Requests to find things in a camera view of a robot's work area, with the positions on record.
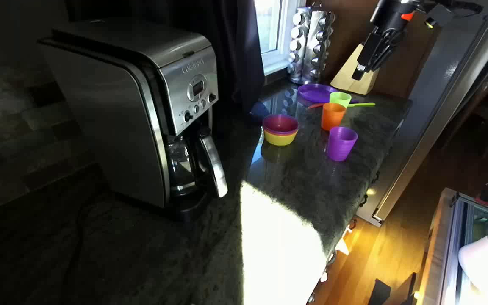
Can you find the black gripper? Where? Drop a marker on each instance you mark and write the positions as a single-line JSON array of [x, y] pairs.
[[390, 41]]

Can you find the purple plastic cup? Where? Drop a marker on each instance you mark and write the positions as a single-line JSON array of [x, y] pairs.
[[341, 147]]

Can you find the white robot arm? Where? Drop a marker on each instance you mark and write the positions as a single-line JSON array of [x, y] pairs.
[[394, 11]]

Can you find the lime green plastic cup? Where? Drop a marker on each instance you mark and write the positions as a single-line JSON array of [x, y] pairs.
[[341, 99]]

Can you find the orange plastic cup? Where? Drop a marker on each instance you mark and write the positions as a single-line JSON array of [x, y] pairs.
[[333, 118]]

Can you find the wooden knife block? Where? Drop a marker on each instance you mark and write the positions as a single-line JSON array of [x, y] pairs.
[[346, 79]]

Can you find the green plastic spoon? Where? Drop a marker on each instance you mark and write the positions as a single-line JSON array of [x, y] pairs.
[[363, 104]]

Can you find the purple plastic plate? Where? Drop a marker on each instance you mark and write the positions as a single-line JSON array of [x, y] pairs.
[[314, 92]]

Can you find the metal spice jar carousel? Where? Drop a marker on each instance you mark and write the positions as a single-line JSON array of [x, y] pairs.
[[309, 40]]

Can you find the red plastic spoon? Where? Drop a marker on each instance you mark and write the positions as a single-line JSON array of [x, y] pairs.
[[314, 106]]

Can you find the stainless steel refrigerator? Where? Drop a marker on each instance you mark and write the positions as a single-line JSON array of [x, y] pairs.
[[453, 86]]

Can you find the magenta plastic bowl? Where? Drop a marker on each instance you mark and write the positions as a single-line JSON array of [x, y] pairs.
[[280, 125]]

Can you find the white framed window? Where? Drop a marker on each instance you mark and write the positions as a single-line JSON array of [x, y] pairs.
[[270, 28]]

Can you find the oven with glass door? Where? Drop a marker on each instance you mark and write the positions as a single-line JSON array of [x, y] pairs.
[[448, 248]]

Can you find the silver drip coffee maker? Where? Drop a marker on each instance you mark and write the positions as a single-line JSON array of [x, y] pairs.
[[114, 113]]

